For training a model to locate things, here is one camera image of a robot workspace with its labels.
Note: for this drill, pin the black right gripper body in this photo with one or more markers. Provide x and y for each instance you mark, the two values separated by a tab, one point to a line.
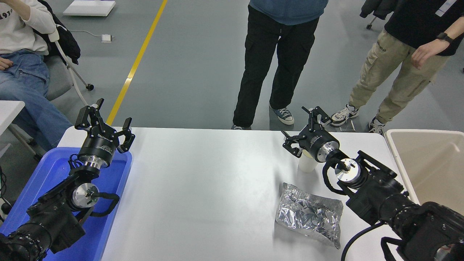
319	141

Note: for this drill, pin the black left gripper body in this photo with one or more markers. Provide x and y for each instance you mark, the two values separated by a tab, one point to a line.
99	145

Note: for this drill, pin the white paper cup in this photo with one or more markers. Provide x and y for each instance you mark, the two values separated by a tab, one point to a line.
307	165

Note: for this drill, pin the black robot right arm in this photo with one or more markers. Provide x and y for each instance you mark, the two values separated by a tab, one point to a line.
380	195

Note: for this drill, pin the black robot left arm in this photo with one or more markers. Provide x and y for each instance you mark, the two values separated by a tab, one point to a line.
50	217

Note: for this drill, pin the person's left forearm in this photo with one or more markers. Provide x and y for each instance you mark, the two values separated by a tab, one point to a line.
457	29
20	9

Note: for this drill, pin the person's right hand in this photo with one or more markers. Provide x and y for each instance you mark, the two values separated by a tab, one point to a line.
5	64

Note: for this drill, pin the person's left hand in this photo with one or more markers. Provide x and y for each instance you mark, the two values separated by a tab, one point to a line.
424	52

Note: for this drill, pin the clear floor plate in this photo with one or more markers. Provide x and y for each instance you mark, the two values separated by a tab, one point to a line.
348	126

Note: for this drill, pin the grey office chair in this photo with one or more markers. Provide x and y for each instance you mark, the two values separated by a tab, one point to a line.
59	78

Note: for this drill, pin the blue plastic tray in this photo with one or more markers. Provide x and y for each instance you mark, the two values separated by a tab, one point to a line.
108	217

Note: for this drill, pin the crumpled silver foil bag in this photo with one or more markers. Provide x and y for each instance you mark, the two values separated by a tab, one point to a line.
308	214

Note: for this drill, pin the black jacket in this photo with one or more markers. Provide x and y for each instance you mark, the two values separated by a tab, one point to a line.
67	41

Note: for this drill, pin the white power adapter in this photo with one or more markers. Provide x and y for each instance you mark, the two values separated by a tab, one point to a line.
106	38

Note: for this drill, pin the small white table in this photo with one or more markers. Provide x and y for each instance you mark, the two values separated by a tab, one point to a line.
9	110

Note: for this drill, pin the person in black trousers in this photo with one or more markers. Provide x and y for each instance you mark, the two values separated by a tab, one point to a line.
261	54

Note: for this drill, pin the person in tan trousers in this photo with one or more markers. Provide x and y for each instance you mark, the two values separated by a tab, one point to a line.
384	58

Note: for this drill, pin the white flat board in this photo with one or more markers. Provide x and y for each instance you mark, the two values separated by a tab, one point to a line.
88	7

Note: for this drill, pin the seated person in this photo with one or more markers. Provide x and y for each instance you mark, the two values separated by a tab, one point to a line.
21	32

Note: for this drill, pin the large pale bin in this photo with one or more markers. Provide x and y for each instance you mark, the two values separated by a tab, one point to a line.
427	163

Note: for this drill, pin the chair with dark jacket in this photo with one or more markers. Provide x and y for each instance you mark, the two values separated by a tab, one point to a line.
373	7

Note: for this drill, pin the black wristwatch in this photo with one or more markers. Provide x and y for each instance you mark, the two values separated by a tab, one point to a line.
445	37

